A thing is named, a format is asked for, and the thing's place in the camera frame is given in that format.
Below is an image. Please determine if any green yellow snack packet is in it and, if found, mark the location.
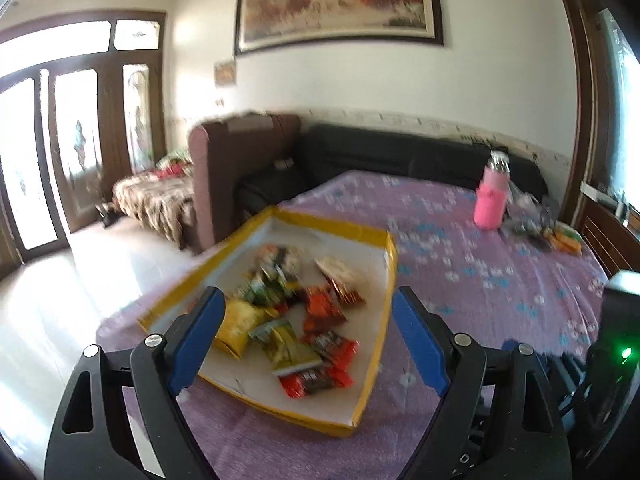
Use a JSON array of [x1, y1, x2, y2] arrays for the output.
[[248, 318, 322, 377]]

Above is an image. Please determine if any yellow chip bag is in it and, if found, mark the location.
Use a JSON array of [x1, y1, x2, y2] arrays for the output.
[[214, 298, 268, 360]]

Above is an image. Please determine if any red black candy bar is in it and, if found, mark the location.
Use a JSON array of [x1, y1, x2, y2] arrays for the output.
[[279, 367, 352, 399]]

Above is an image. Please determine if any orange red snack packet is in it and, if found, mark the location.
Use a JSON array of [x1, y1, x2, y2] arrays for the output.
[[303, 286, 347, 334]]

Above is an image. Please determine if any red long snack packet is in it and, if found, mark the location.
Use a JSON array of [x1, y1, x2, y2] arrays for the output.
[[314, 256, 366, 308]]

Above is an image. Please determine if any pink sleeved water bottle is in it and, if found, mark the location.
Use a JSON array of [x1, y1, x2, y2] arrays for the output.
[[473, 151, 511, 230]]

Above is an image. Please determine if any yellow rimmed white tray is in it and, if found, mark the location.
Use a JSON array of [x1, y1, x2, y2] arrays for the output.
[[136, 204, 400, 438]]

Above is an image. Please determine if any patterned blanket daybed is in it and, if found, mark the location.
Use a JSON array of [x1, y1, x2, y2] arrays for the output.
[[112, 148, 200, 252]]

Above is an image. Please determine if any beige round snack packet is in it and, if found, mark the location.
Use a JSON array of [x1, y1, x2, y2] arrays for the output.
[[254, 244, 304, 281]]

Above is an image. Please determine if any maroon armchair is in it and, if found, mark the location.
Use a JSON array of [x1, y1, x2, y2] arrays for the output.
[[188, 113, 302, 250]]

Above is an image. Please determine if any black leather sofa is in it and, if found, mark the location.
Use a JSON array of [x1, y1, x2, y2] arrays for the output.
[[234, 122, 549, 221]]

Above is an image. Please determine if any wooden glass door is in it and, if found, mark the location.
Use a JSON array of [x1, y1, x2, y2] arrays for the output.
[[1, 10, 167, 263]]

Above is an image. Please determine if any framed landscape painting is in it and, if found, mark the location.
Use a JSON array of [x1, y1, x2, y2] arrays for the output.
[[234, 0, 444, 56]]

